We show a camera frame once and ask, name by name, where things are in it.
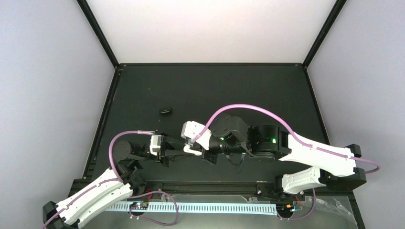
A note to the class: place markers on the circuit board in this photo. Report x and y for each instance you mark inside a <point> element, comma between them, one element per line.
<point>139,206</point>
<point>288,208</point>

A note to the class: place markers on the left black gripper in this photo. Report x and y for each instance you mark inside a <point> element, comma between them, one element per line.
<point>168,145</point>

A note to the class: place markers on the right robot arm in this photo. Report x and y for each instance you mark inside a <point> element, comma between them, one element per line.
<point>328,166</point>

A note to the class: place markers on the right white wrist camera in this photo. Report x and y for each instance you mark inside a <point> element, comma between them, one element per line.
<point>191,132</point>

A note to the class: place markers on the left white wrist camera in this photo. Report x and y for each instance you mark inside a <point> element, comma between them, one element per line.
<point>155,144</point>

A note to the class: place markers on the left circuit board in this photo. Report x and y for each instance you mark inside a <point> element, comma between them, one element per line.
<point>139,206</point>

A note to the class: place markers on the black charging case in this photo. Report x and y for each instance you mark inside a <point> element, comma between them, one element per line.
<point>165,110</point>

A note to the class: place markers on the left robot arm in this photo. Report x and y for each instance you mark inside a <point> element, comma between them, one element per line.
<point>121,181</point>

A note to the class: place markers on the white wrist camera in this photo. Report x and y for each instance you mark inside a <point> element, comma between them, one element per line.
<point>155,144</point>
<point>191,132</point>

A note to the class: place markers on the light blue cable duct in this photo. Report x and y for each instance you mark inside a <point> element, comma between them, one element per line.
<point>209,208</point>

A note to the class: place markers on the white charging case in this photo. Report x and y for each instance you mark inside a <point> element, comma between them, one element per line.
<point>188,149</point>

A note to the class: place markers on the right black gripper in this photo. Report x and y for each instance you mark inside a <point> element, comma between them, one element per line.
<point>211,157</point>

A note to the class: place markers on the right circuit board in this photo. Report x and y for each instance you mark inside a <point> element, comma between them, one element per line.
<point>288,208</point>

